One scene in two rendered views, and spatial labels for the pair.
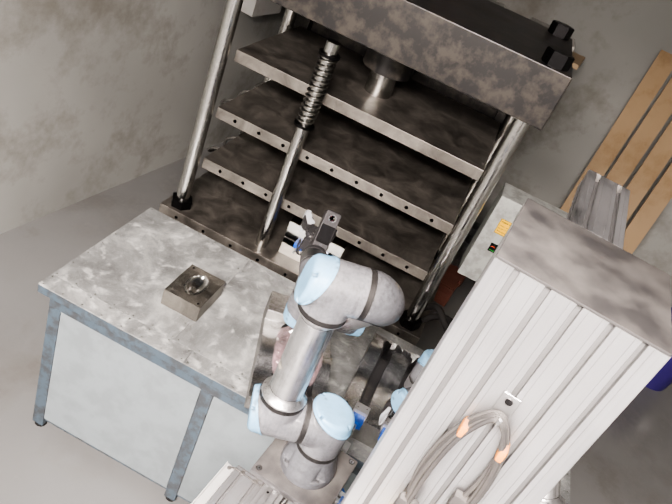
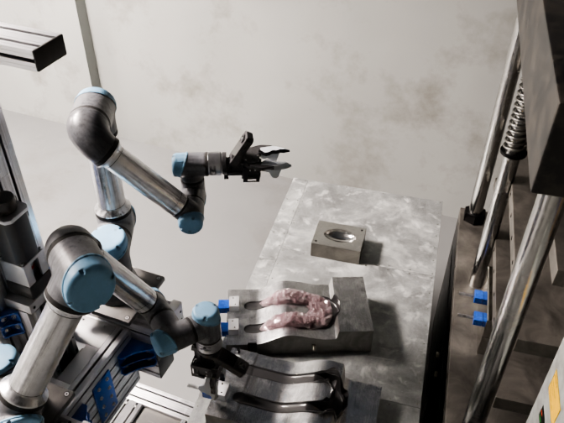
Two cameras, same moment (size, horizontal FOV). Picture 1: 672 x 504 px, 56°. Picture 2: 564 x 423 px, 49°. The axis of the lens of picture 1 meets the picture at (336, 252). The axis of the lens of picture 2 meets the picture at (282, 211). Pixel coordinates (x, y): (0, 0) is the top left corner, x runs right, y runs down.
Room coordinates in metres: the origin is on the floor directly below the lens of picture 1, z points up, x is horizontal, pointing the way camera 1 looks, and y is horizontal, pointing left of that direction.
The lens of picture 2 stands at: (1.89, -1.51, 2.53)
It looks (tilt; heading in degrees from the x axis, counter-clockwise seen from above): 39 degrees down; 98
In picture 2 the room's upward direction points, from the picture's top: 1 degrees clockwise
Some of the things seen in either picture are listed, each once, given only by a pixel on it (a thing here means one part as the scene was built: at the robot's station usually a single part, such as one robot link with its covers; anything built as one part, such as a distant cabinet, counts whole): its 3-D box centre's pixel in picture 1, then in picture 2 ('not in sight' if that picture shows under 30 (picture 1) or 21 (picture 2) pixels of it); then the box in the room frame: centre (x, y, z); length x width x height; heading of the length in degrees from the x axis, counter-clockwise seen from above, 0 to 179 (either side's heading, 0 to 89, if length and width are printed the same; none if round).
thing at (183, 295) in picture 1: (193, 292); (338, 242); (1.85, 0.43, 0.84); 0.20 x 0.15 x 0.07; 174
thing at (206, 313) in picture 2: (428, 369); (206, 322); (1.52, -0.40, 1.21); 0.09 x 0.08 x 0.11; 41
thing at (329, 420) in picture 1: (325, 424); (110, 250); (1.15, -0.15, 1.20); 0.13 x 0.12 x 0.14; 103
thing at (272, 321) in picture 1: (293, 354); (297, 314); (1.73, -0.01, 0.86); 0.50 x 0.26 x 0.11; 11
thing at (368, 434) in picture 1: (389, 385); (295, 401); (1.78, -0.38, 0.87); 0.50 x 0.26 x 0.14; 174
